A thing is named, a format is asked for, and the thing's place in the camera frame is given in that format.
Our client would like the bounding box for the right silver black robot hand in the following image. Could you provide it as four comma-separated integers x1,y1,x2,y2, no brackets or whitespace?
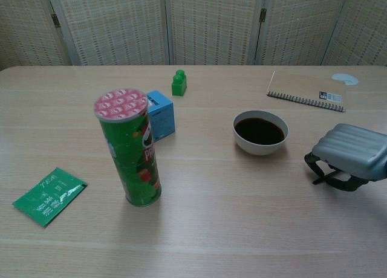
304,123,387,192

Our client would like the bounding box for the white bowl with dark liquid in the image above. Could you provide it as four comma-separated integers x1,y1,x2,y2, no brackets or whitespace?
232,109,290,157

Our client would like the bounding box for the brown spiral notebook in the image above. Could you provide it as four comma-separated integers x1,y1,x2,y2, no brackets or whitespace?
266,71,347,113

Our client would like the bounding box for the green toy building block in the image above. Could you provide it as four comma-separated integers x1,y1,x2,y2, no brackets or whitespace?
171,69,187,97

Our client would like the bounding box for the light blue carton box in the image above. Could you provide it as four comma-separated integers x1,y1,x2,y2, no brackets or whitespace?
146,89,176,142

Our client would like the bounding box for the green chips can red lid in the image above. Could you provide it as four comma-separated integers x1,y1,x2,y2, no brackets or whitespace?
93,88,163,207

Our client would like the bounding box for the woven folding screen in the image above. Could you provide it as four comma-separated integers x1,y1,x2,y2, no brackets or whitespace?
0,0,387,66

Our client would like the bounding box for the green tea packet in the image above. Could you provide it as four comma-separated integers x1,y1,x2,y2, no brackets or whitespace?
11,166,88,228

